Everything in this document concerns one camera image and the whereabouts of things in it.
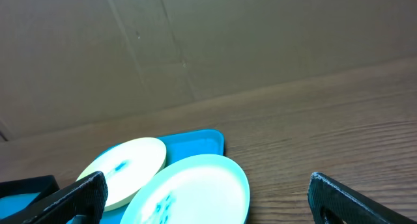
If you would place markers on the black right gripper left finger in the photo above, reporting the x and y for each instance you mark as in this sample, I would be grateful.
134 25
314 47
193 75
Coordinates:
80 202

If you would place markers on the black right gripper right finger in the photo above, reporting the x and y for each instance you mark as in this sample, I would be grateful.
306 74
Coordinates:
333 202

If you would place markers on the yellow plate with blue stain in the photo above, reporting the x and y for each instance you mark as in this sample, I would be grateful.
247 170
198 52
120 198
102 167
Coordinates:
127 167

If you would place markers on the light blue plate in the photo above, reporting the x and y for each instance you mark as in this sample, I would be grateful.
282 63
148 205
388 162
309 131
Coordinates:
206 188

